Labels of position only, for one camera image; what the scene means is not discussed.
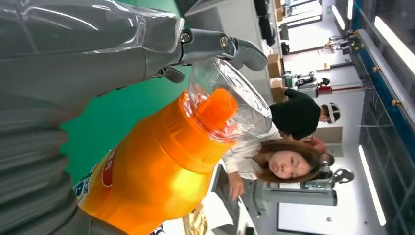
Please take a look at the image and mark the blue overhead beam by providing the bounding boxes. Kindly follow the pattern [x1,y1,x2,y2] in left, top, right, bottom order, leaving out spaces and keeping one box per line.
[351,0,415,155]

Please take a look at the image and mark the green table cover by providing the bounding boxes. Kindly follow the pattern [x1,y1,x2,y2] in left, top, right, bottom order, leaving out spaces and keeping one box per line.
[60,0,192,186]

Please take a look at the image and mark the long white ceiling light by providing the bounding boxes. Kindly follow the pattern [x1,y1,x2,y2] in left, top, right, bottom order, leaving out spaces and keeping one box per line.
[358,145,387,227]
[373,15,415,76]

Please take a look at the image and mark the person in red top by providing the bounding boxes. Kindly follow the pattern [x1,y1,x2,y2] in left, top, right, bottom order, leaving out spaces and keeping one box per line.
[303,135,336,166]

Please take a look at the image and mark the person in white top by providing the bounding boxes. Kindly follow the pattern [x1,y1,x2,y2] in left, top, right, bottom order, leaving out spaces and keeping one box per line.
[223,124,322,201]

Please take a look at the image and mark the row of black chairs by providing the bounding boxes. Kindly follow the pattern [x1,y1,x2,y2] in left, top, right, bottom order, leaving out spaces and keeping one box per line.
[254,0,277,47]

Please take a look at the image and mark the person in black with headset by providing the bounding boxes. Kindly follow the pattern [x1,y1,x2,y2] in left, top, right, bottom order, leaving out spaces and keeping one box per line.
[269,87,342,141]

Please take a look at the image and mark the ribbed grey left arm sleeve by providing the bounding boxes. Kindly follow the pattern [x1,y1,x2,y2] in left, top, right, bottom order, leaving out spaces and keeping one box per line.
[0,124,79,235]

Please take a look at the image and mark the grey machine column with claw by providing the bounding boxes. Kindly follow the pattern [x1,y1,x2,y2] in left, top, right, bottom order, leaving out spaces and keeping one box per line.
[253,162,356,217]

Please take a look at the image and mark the short white ceiling light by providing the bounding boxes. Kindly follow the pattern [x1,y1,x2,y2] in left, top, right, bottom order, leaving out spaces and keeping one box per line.
[331,4,346,31]

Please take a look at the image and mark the yellow patterned packet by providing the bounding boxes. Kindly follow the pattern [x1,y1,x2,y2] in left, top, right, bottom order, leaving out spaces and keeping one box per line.
[182,203,209,235]

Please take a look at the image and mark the orange bottle with clear cap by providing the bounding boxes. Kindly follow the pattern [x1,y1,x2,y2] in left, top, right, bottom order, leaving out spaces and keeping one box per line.
[72,56,273,235]

